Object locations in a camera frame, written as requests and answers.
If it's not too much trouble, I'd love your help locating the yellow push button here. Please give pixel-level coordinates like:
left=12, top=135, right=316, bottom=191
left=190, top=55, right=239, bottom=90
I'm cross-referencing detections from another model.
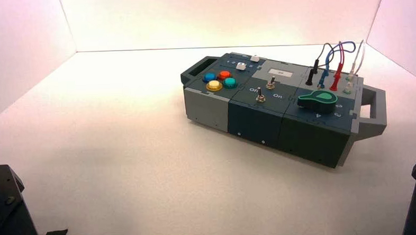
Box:
left=205, top=80, right=224, bottom=93

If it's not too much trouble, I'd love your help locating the grey and teal control box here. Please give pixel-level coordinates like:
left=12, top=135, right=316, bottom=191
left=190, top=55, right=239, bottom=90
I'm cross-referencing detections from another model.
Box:
left=179, top=46, right=389, bottom=176

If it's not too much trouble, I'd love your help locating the small grey display screen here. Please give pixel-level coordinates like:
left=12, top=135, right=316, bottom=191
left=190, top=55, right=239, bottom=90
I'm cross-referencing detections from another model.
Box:
left=268, top=67, right=294, bottom=79

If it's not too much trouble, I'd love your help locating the green rotary knob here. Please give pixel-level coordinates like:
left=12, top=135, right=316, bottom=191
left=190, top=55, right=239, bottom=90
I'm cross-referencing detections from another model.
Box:
left=296, top=89, right=339, bottom=116

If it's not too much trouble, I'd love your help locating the black banana plug cable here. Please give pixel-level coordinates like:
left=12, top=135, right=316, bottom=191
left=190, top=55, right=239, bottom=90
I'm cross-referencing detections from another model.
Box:
left=303, top=42, right=336, bottom=87

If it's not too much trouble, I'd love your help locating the blue banana plug cable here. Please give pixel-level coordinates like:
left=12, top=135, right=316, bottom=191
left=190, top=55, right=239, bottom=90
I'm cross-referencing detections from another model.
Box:
left=315, top=41, right=358, bottom=90

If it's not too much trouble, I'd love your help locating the red banana plug cable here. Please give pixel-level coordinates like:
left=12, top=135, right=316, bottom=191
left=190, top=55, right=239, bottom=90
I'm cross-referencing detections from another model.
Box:
left=327, top=41, right=346, bottom=92

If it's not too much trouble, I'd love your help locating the white banana plug cable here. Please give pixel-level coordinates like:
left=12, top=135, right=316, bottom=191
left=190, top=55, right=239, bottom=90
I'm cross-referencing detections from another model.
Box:
left=341, top=39, right=368, bottom=95

